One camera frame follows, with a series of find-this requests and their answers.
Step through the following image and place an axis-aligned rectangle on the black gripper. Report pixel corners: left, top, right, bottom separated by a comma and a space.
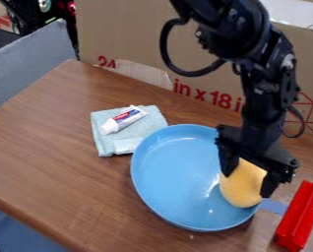
215, 121, 299, 198

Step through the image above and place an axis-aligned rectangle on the yellow ball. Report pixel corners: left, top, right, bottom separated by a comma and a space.
219, 158, 267, 208

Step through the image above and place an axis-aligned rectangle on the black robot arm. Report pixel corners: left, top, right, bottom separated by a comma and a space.
159, 0, 299, 198

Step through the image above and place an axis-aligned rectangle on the blue plate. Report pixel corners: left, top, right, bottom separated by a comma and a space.
129, 124, 259, 232

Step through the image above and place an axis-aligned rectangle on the blue tape strip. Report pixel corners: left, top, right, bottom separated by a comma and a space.
260, 198, 287, 216

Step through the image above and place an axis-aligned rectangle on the red plastic block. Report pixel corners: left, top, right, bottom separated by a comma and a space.
274, 180, 313, 252

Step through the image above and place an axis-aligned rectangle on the light blue folded cloth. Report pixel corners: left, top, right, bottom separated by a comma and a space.
90, 105, 168, 157

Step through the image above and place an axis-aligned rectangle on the white toothpaste tube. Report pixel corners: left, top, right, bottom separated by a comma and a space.
100, 105, 147, 136

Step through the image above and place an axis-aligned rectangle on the brown cardboard box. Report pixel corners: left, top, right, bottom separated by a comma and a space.
74, 0, 313, 134

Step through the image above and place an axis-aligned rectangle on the black machine with lights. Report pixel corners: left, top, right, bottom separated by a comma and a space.
0, 0, 78, 54

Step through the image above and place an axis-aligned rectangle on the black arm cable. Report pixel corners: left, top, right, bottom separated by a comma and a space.
157, 17, 228, 78

